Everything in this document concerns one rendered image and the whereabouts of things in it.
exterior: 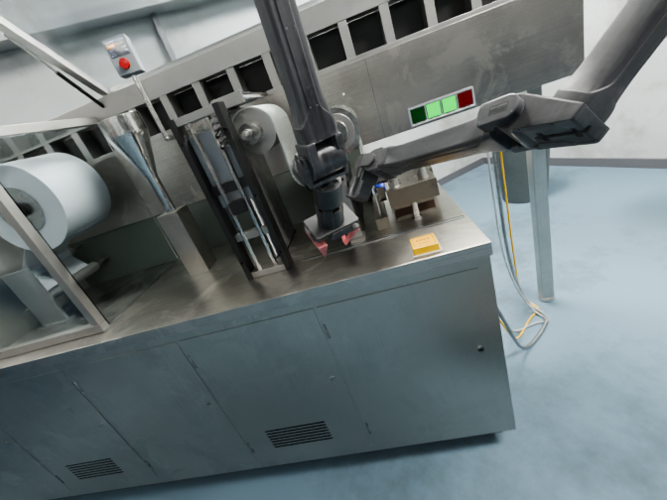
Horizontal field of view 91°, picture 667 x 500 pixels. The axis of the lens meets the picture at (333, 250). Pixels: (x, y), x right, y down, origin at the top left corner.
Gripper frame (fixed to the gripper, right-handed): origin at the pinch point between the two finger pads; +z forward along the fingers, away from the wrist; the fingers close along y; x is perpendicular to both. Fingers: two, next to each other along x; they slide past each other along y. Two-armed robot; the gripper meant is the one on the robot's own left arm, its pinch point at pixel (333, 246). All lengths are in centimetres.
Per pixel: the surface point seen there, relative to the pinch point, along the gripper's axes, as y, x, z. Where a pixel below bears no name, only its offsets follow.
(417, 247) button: -22.8, 4.7, 11.5
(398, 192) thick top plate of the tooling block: -33.6, -17.1, 13.2
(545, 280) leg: -116, 14, 96
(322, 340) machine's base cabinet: 8.8, 1.2, 40.7
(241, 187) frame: 9.8, -39.0, 4.3
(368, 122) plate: -49, -56, 12
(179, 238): 36, -64, 34
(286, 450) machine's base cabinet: 38, 12, 92
